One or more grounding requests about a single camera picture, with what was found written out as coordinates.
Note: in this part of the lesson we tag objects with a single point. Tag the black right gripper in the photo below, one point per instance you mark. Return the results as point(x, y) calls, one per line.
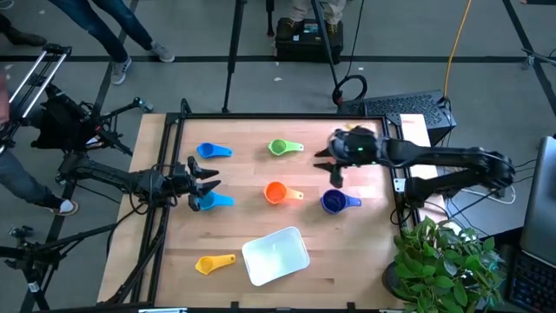
point(358, 148)

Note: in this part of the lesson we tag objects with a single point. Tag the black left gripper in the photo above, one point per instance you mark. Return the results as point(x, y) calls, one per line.
point(178, 184)

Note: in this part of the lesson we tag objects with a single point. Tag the light blue measuring cup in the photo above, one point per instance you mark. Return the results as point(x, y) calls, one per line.
point(217, 201)

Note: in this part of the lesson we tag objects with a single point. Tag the small blue measuring cup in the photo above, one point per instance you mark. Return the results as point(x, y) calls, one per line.
point(213, 151)

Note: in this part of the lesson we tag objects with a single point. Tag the dark blue measuring cup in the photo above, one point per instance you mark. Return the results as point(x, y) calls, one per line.
point(333, 201)

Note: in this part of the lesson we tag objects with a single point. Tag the green measuring cup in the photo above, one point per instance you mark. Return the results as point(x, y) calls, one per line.
point(280, 147)

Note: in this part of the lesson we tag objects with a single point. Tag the orange measuring cup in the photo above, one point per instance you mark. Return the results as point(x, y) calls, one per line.
point(276, 193)

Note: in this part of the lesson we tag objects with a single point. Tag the yellow measuring cup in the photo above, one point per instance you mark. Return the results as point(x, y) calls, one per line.
point(205, 265)

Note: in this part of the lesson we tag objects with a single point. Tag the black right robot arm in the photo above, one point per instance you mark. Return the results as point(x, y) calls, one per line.
point(447, 158)

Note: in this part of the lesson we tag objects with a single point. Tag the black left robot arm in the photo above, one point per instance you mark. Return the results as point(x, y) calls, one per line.
point(108, 176)

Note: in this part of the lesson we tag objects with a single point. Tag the white plastic basket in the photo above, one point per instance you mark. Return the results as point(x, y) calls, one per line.
point(276, 256)

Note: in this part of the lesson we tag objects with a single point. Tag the black perforated computer case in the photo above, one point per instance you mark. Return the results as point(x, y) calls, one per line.
point(404, 106)

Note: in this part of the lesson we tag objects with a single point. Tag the black equipment case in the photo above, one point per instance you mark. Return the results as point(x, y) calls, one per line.
point(308, 45)

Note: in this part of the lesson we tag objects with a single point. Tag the black stand legs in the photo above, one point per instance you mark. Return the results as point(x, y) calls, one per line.
point(234, 43)

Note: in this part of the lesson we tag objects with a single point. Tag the green potted plant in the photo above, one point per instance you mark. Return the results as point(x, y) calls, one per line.
point(443, 269)

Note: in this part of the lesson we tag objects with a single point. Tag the person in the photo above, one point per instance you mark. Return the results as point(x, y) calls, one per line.
point(95, 26)
point(24, 38)
point(17, 178)
point(304, 8)

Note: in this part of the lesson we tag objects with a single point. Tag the black tripod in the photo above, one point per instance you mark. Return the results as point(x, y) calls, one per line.
point(39, 254)

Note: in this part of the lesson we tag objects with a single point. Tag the grey laptop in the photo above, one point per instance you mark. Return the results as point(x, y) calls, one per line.
point(540, 204)

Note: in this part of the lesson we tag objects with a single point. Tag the black keyboard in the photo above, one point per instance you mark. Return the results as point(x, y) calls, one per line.
point(534, 284)

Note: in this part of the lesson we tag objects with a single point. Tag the black metal table frame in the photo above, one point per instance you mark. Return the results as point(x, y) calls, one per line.
point(278, 116)

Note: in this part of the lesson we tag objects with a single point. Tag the white frame bracket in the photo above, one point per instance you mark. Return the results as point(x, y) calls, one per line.
point(399, 185)

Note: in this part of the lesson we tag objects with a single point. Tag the black camera rig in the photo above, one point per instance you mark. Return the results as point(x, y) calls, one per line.
point(65, 126)

